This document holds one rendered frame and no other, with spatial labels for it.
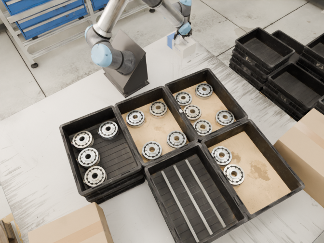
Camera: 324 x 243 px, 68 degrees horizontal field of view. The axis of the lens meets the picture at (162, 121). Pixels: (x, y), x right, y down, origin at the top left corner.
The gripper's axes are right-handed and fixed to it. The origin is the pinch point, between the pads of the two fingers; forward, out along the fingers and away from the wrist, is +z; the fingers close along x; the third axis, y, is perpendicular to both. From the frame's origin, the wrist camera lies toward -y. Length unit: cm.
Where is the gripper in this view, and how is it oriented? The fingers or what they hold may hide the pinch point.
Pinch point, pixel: (181, 41)
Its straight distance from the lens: 188.7
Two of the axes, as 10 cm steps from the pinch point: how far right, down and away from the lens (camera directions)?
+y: 6.0, 6.8, -4.3
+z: 0.2, 5.2, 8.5
